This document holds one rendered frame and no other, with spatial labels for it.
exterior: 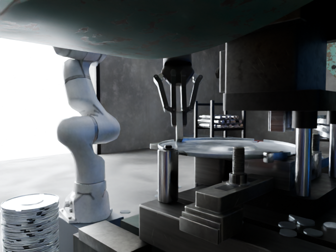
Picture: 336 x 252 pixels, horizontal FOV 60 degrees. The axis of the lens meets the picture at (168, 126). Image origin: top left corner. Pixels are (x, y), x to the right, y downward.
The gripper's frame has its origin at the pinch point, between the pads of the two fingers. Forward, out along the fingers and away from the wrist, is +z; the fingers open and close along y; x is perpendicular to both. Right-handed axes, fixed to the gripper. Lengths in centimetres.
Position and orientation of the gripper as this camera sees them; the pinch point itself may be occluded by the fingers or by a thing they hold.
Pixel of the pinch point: (179, 126)
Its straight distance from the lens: 71.9
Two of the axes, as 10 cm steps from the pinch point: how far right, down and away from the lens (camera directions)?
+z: 0.1, 9.6, -2.7
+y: -10.0, 0.0, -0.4
